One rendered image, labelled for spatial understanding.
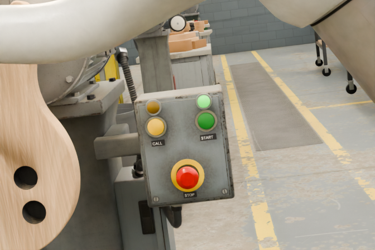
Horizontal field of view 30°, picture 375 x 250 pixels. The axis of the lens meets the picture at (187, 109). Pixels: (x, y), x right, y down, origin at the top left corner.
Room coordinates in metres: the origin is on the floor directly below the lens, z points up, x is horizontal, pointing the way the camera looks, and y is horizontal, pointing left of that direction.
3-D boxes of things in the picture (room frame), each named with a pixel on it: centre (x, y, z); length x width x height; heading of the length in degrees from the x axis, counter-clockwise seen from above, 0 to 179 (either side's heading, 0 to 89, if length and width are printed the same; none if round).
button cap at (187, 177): (1.22, 0.02, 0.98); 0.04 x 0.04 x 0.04; 87
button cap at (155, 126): (1.23, 0.06, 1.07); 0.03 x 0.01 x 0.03; 87
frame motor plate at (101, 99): (1.51, 0.27, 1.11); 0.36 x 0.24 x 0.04; 177
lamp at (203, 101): (1.22, -0.03, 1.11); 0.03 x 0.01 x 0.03; 87
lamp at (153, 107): (1.23, 0.06, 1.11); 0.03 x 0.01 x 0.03; 87
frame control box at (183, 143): (1.35, 0.03, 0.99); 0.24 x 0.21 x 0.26; 177
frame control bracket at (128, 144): (1.35, 0.09, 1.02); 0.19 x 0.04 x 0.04; 87
